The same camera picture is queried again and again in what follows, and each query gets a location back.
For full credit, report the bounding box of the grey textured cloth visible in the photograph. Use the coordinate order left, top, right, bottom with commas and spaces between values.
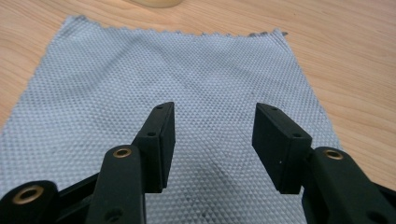
0, 15, 343, 224

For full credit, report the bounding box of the cream round object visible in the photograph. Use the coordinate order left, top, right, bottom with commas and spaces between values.
129, 0, 183, 9

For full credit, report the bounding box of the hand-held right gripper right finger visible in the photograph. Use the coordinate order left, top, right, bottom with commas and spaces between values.
251, 103, 396, 224

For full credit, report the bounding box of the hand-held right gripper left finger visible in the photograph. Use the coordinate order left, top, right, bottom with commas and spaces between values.
85, 101, 177, 224

